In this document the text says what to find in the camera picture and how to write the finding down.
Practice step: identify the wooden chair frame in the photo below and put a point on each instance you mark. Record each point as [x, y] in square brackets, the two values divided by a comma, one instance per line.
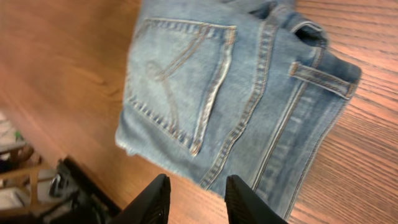
[24, 179]

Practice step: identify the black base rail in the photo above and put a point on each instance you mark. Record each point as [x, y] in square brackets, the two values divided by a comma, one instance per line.
[81, 200]

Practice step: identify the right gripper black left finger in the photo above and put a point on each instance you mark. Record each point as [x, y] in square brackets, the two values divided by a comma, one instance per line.
[151, 206]

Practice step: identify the blue denim jeans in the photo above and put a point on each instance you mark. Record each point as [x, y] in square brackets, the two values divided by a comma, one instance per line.
[216, 88]

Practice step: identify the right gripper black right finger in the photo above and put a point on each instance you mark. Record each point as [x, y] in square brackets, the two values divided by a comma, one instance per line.
[245, 207]

